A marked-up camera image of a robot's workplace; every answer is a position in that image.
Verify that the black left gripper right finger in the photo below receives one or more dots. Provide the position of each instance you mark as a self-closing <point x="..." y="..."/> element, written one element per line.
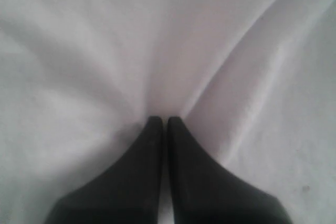
<point x="204" y="192"/>

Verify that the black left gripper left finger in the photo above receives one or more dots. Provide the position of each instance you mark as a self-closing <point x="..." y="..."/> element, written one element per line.
<point x="127" y="192"/>

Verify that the white t-shirt red print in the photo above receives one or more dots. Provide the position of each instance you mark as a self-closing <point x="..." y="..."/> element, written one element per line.
<point x="254" y="81"/>

